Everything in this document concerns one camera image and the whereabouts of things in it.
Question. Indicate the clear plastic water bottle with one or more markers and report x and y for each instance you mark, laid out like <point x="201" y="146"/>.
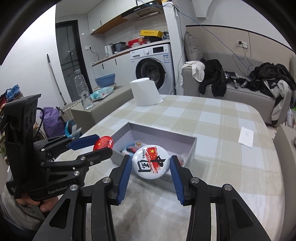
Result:
<point x="83" y="90"/>

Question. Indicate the grey sofa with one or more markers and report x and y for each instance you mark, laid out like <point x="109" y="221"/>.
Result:
<point x="236" y="91"/>

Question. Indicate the pile of dark clothes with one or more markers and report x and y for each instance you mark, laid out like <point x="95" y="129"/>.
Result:
<point x="275" y="81"/>

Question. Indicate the white washing machine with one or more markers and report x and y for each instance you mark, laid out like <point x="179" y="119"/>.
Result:
<point x="156" y="63"/>

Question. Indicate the left hand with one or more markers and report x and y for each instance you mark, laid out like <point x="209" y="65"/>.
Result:
<point x="46" y="205"/>

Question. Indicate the black jacket on sofa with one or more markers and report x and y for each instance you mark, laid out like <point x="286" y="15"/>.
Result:
<point x="214" y="75"/>

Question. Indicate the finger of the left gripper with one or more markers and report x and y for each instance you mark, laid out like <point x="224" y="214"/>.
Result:
<point x="76" y="170"/>
<point x="51" y="148"/>

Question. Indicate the wall socket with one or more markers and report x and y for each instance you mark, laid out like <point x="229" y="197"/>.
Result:
<point x="242" y="44"/>

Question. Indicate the blue shopping bag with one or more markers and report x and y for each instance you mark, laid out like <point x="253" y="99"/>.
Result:
<point x="71" y="130"/>

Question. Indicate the grey phone box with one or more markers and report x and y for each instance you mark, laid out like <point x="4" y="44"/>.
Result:
<point x="131" y="137"/>

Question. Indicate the purple bag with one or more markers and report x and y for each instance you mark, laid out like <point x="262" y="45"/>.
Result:
<point x="52" y="122"/>

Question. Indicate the white kettle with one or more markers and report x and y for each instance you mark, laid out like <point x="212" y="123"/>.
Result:
<point x="108" y="50"/>

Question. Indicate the wet wipes pack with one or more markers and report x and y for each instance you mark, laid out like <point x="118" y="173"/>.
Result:
<point x="101" y="93"/>

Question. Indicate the white badge with calligraphy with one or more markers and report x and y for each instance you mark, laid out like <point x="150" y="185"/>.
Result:
<point x="151" y="162"/>

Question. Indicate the range hood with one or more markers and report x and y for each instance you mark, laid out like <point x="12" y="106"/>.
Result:
<point x="143" y="11"/>

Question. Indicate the yellow box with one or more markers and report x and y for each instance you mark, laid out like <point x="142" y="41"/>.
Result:
<point x="151" y="33"/>

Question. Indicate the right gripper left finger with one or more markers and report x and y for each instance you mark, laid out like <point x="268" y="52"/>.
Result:
<point x="67" y="220"/>

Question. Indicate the red China badge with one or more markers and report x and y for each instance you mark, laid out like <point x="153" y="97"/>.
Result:
<point x="104" y="142"/>

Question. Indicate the white garment on sofa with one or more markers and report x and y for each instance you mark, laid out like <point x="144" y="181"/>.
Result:
<point x="198" y="69"/>

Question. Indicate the white paper card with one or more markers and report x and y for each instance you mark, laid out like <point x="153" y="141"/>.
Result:
<point x="246" y="137"/>

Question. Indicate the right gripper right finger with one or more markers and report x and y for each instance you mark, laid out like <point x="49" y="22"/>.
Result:
<point x="235" y="220"/>

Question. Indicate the grey low cabinet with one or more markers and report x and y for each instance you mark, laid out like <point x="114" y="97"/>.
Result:
<point x="87" y="118"/>

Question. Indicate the grey cushion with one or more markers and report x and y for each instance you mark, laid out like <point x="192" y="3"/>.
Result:
<point x="192" y="48"/>

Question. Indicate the blue plastic basin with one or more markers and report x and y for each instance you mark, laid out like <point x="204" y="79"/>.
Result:
<point x="106" y="80"/>

